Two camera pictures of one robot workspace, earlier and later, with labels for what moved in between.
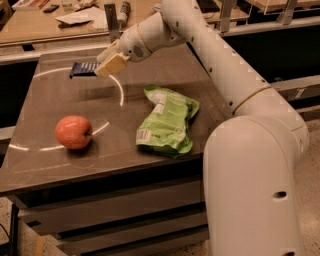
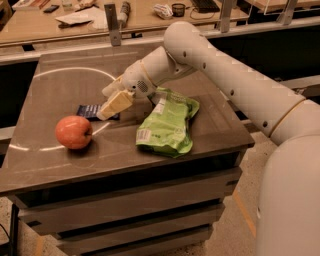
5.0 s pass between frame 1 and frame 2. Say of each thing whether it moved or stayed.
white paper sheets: stayed
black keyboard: stayed
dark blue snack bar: moved
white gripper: moved
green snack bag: stayed
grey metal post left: stayed
